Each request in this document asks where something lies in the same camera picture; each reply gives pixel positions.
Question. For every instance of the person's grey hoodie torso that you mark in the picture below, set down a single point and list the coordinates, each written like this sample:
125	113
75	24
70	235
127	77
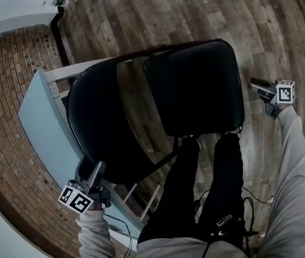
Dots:
168	249

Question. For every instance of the person's left forearm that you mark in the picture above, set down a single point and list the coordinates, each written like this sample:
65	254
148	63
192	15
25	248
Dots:
93	232

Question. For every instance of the person's left leg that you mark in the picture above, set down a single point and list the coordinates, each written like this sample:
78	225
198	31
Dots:
176	192

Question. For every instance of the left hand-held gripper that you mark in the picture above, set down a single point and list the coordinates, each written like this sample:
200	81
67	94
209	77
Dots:
88	197

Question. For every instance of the person's right leg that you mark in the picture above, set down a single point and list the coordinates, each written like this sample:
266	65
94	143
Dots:
225	176

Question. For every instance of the black folding chair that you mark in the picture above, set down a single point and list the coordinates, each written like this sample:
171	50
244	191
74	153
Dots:
195	90

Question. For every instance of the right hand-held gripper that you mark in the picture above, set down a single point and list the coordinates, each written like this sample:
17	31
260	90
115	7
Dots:
285	93

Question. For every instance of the person's leg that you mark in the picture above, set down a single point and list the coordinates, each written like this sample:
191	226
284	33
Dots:
176	192
225	176

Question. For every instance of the black baseboard strip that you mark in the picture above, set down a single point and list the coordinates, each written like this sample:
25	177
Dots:
58	36

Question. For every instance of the light blue table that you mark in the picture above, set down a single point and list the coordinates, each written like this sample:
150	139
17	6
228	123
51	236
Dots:
45	120

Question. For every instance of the person's right forearm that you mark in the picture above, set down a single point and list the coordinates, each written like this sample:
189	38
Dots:
294	171

